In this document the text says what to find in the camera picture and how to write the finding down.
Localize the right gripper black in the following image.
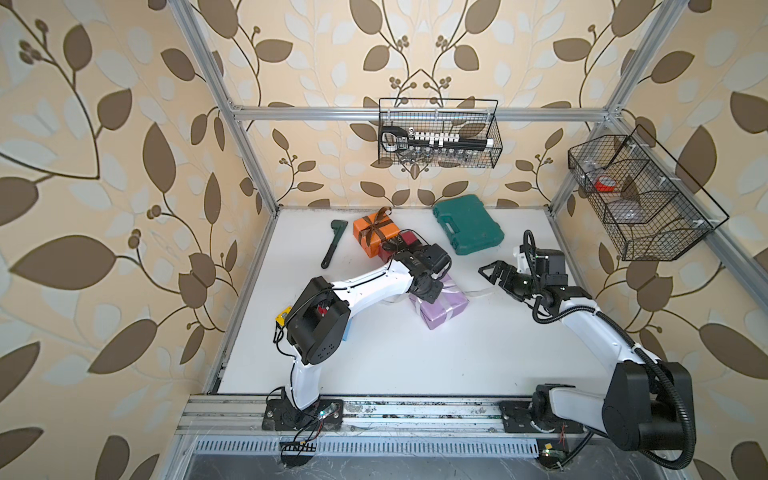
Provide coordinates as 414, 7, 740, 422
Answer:
480, 260, 544, 300

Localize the purple gift box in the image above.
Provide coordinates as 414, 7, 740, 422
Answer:
409, 275, 470, 330

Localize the white ribbon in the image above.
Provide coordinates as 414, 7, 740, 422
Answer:
384, 288, 493, 305

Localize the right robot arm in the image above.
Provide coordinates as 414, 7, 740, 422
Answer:
478, 230, 697, 470

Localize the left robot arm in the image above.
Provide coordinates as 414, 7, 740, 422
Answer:
274, 244, 452, 411

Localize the black printed ribbon bow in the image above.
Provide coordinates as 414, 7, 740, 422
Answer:
381, 230, 430, 259

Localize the brown ribbon bow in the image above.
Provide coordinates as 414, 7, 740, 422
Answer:
358, 206, 397, 248

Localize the orange gift box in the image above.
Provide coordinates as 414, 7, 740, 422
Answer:
352, 208, 402, 259

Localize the green plastic tool case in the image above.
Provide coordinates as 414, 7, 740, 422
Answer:
432, 194, 504, 256

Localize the red object in basket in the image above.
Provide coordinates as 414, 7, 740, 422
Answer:
594, 175, 618, 193

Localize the socket set rail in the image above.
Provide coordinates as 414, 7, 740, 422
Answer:
378, 126, 495, 153

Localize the black wire basket back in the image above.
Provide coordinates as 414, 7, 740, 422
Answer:
377, 96, 503, 169

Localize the black wire basket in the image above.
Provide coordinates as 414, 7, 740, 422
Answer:
568, 124, 730, 261
377, 96, 503, 169

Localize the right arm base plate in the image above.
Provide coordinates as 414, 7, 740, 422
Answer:
498, 399, 585, 435

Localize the black wire basket right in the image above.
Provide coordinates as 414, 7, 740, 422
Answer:
568, 124, 730, 261

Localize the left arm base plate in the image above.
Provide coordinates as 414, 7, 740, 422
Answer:
261, 398, 344, 432

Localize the aluminium front rail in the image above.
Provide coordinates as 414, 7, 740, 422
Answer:
177, 393, 561, 438

